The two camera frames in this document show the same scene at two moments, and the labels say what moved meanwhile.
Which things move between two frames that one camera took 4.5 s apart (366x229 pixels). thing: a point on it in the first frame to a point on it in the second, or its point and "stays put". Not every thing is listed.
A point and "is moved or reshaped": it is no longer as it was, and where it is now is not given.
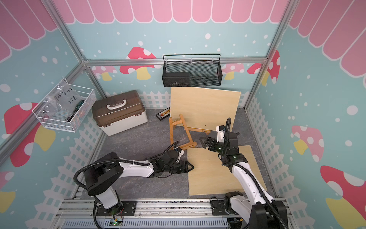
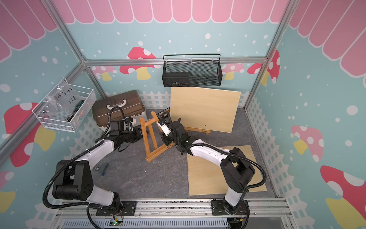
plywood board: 203,108 stays put
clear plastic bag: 61,101 stays put
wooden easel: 171,123 is moved or reshaped
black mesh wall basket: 186,70 stays put
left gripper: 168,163 to 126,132
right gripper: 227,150 to 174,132
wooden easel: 207,131 stays put
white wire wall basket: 61,108 stays put
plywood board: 210,175 stays put
